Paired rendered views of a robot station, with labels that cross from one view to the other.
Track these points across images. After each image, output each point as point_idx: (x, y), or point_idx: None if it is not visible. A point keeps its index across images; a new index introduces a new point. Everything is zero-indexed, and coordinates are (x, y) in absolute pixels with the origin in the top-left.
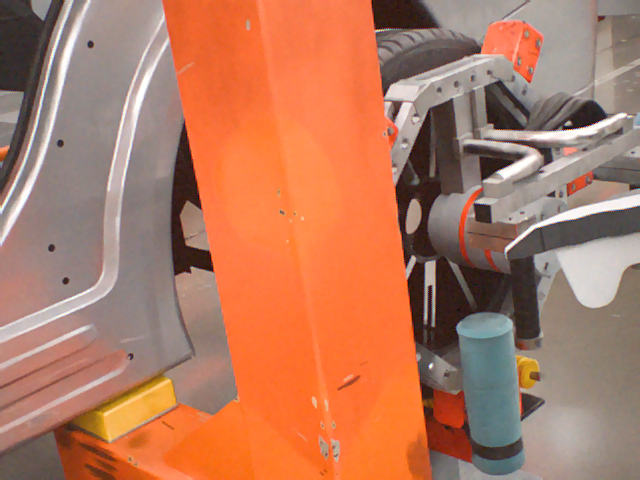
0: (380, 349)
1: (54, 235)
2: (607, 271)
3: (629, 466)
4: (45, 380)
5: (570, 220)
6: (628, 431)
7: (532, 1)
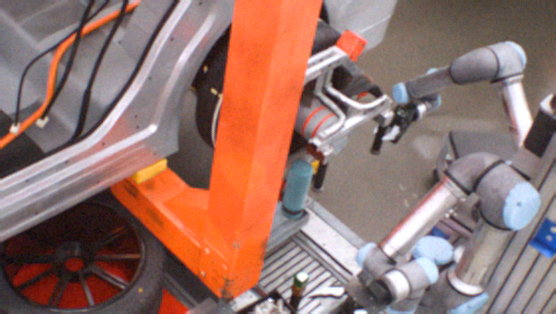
0: (262, 216)
1: (138, 111)
2: (329, 301)
3: (348, 184)
4: (122, 165)
5: (324, 294)
6: (354, 163)
7: None
